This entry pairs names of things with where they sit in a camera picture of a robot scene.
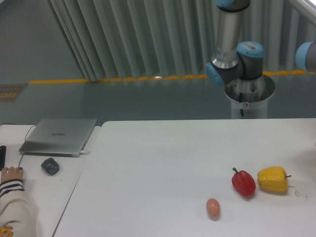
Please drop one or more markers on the silver Huawei laptop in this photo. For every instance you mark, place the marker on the silver Huawei laptop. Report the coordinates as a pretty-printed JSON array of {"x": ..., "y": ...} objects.
[{"x": 59, "y": 137}]

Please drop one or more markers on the yellow bell pepper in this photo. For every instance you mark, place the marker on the yellow bell pepper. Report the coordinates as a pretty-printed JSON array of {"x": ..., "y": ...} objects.
[{"x": 273, "y": 179}]

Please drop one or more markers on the person's hand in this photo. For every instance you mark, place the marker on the person's hand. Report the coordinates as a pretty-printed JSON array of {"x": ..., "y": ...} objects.
[{"x": 11, "y": 173}]

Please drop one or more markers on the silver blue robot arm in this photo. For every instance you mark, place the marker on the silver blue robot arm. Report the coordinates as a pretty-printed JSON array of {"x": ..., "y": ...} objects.
[{"x": 229, "y": 39}]

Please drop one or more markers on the red bell pepper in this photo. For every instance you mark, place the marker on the red bell pepper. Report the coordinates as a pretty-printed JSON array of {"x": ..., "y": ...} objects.
[{"x": 243, "y": 183}]

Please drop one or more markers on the brown egg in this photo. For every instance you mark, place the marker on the brown egg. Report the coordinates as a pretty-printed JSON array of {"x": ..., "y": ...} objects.
[{"x": 213, "y": 207}]

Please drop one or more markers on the white pleated curtain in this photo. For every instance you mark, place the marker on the white pleated curtain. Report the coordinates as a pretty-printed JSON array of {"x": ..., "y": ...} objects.
[{"x": 146, "y": 38}]

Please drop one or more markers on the black phone at edge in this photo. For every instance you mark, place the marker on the black phone at edge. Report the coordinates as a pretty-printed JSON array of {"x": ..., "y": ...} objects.
[{"x": 2, "y": 156}]

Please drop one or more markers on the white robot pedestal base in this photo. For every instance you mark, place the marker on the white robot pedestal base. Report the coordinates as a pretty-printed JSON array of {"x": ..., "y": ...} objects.
[{"x": 250, "y": 98}]

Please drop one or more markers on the striped cream sleeve forearm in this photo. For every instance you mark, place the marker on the striped cream sleeve forearm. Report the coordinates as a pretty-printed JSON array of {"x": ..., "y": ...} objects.
[{"x": 17, "y": 212}]

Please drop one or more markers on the small black plastic holder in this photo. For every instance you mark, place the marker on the small black plastic holder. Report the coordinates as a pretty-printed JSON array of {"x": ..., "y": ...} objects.
[{"x": 50, "y": 166}]

